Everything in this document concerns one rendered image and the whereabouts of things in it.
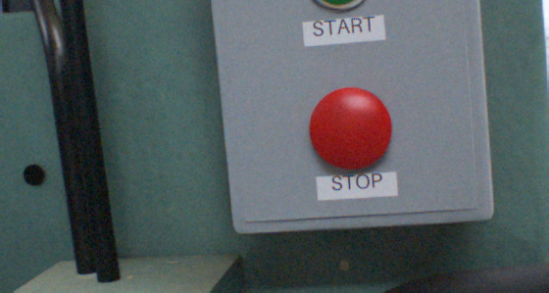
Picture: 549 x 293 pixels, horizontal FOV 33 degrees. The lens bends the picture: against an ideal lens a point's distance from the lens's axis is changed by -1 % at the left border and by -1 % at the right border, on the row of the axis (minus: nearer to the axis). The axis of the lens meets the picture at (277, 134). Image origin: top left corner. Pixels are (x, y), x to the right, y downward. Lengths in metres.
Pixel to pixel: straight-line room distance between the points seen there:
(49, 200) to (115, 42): 0.11
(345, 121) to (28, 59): 0.21
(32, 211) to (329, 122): 0.21
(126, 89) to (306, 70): 0.11
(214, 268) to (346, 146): 0.10
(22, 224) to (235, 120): 0.18
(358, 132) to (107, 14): 0.15
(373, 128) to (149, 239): 0.14
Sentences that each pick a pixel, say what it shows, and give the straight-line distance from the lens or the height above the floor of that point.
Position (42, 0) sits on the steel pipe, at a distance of 0.45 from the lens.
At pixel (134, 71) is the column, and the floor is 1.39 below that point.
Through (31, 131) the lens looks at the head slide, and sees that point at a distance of 0.49.
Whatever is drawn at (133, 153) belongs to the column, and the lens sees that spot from 0.43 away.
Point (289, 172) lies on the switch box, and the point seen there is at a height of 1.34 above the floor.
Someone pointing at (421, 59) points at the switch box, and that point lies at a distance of 0.34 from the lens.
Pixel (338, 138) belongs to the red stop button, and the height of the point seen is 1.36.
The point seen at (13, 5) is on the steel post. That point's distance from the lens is 2.04.
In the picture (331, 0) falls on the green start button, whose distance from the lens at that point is 0.34.
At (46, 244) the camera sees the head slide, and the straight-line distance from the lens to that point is 0.50.
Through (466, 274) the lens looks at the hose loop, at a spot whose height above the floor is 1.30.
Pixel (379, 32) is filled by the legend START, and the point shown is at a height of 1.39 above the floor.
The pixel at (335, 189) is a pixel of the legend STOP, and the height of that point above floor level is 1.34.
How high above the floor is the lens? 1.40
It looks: 6 degrees down
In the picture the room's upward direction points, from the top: 5 degrees counter-clockwise
